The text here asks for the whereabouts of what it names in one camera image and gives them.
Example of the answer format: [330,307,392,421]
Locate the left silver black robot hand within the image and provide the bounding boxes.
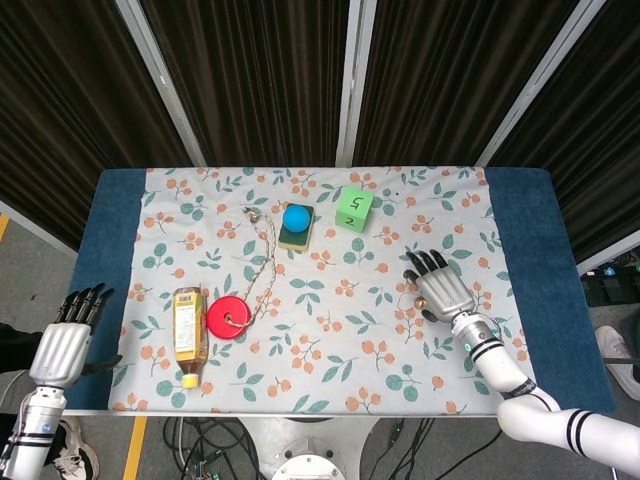
[28,282,123,390]

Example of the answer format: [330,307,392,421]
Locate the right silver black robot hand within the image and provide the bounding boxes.
[403,248,476,323]

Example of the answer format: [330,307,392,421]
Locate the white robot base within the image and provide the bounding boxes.
[238,415,382,480]

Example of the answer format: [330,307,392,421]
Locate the blue table mat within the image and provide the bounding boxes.
[63,167,617,416]

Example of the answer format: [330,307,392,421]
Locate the black white sneaker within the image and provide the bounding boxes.
[49,417,100,480]

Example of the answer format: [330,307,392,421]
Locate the green numbered foam cube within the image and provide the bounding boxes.
[334,185,375,234]

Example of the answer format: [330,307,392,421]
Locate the amber tea bottle yellow cap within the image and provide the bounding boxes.
[172,286,208,390]

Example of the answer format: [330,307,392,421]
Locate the floral patterned tablecloth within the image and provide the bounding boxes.
[108,166,533,415]

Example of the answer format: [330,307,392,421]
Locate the green yellow sponge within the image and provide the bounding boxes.
[277,202,316,251]

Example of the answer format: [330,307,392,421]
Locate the blue ball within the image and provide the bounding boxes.
[282,205,311,234]

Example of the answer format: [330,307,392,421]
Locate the red disc with hole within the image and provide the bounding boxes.
[206,295,253,340]

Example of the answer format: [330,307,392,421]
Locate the dark pleated curtain screen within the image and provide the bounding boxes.
[0,0,640,264]

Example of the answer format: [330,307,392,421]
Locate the black floor cables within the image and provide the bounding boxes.
[162,415,501,480]

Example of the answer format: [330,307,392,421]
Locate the braided beige rope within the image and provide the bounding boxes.
[241,207,279,329]

